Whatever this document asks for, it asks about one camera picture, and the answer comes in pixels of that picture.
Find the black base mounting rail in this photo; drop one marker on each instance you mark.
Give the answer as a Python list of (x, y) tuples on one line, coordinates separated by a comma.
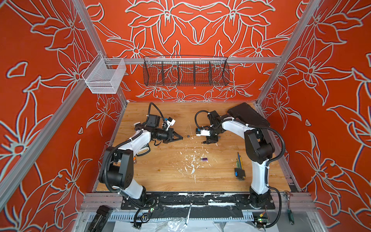
[(207, 205)]

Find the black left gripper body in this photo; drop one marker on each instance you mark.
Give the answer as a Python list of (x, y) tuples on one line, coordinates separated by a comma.
[(163, 135)]

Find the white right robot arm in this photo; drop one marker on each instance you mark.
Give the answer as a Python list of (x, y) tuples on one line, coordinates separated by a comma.
[(263, 145)]

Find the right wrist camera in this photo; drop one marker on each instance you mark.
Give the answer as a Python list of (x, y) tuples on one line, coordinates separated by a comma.
[(202, 132)]

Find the green handled screwdriver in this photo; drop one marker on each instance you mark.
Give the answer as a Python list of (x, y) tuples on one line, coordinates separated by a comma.
[(288, 196)]

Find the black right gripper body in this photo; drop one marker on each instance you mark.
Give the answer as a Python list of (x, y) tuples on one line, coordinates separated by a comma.
[(211, 137)]

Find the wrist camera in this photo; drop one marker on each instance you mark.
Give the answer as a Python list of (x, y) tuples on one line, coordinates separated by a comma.
[(202, 132), (168, 123)]

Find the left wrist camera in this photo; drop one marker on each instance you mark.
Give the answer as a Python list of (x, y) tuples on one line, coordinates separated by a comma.
[(168, 123)]

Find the black wire mesh basket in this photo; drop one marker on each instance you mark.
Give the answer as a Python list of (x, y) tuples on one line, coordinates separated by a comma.
[(186, 71)]

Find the black plastic tool case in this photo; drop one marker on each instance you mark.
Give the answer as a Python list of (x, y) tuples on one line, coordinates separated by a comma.
[(247, 114)]

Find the white wire mesh basket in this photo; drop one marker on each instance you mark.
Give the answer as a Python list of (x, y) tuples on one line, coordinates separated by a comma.
[(103, 75)]

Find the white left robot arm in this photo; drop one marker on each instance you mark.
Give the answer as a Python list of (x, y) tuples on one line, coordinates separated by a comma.
[(117, 170)]

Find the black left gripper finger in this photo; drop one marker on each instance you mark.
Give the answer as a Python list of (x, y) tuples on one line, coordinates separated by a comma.
[(176, 136), (173, 140)]

